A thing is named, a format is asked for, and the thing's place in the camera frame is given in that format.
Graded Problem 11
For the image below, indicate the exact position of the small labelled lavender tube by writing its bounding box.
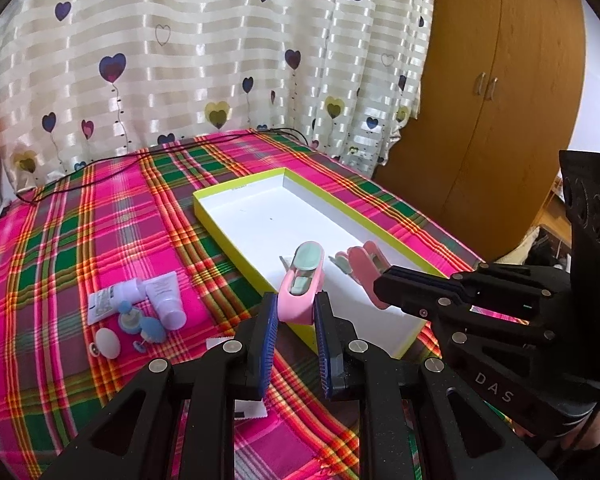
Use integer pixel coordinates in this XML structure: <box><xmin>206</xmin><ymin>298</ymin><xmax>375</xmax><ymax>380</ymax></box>
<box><xmin>87</xmin><ymin>282</ymin><xmax>146</xmax><ymax>326</ymax></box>

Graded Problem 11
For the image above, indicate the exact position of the brown wooden wardrobe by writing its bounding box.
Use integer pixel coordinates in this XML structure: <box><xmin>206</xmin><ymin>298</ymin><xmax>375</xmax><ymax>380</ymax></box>
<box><xmin>372</xmin><ymin>0</ymin><xmax>599</xmax><ymax>267</ymax></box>

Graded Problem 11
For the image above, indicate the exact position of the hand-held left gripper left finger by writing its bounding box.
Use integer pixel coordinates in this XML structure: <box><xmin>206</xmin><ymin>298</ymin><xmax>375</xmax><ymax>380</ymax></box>
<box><xmin>40</xmin><ymin>292</ymin><xmax>280</xmax><ymax>480</ymax></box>

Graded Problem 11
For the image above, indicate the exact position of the pink clip with green pad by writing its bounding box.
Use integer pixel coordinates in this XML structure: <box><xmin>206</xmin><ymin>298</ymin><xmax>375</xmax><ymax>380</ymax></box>
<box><xmin>329</xmin><ymin>240</ymin><xmax>397</xmax><ymax>311</ymax></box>
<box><xmin>278</xmin><ymin>241</ymin><xmax>327</xmax><ymax>324</ymax></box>

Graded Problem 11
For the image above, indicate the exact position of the heart print striped curtain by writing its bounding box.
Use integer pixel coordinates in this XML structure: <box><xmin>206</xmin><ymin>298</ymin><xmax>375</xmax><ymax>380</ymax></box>
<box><xmin>0</xmin><ymin>0</ymin><xmax>437</xmax><ymax>192</ymax></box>

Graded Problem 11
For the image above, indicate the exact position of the yellow-green cardboard box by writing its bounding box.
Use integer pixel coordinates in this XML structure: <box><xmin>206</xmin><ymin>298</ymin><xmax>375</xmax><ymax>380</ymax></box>
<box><xmin>192</xmin><ymin>167</ymin><xmax>486</xmax><ymax>360</ymax></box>

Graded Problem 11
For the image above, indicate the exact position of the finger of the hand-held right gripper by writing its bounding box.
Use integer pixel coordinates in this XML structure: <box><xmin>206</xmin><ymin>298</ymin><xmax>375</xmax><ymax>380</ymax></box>
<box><xmin>373</xmin><ymin>262</ymin><xmax>574</xmax><ymax>319</ymax></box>
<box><xmin>377</xmin><ymin>293</ymin><xmax>557</xmax><ymax>347</ymax></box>

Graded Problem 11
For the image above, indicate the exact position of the pink green plaid tablecloth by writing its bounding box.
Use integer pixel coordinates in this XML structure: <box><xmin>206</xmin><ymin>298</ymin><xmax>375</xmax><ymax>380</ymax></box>
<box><xmin>0</xmin><ymin>129</ymin><xmax>486</xmax><ymax>480</ymax></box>

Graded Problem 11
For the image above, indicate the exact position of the small blue round container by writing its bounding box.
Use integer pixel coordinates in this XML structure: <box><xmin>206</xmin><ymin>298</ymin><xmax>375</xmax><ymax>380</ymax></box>
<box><xmin>115</xmin><ymin>300</ymin><xmax>145</xmax><ymax>336</ymax></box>
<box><xmin>140</xmin><ymin>317</ymin><xmax>169</xmax><ymax>345</ymax></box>

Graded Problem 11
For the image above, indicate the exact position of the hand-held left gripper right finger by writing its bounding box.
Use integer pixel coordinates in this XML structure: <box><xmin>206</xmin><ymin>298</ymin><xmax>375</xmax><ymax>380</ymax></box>
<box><xmin>312</xmin><ymin>291</ymin><xmax>558</xmax><ymax>480</ymax></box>

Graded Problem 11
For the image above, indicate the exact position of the white egg-shaped keyring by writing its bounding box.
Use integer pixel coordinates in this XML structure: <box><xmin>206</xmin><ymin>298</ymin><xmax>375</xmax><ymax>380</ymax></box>
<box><xmin>89</xmin><ymin>328</ymin><xmax>124</xmax><ymax>361</ymax></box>

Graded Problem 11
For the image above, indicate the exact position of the black cable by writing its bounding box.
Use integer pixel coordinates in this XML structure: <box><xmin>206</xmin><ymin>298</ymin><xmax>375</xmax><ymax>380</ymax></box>
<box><xmin>15</xmin><ymin>127</ymin><xmax>322</xmax><ymax>206</ymax></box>

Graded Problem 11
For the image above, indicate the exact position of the lavender tube with purple cap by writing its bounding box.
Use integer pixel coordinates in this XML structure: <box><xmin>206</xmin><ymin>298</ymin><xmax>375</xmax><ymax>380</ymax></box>
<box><xmin>144</xmin><ymin>275</ymin><xmax>187</xmax><ymax>331</ymax></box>

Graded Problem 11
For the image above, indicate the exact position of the white sachet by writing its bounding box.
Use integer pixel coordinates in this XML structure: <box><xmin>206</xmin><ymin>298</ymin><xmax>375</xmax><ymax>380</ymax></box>
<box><xmin>206</xmin><ymin>337</ymin><xmax>269</xmax><ymax>419</ymax></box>

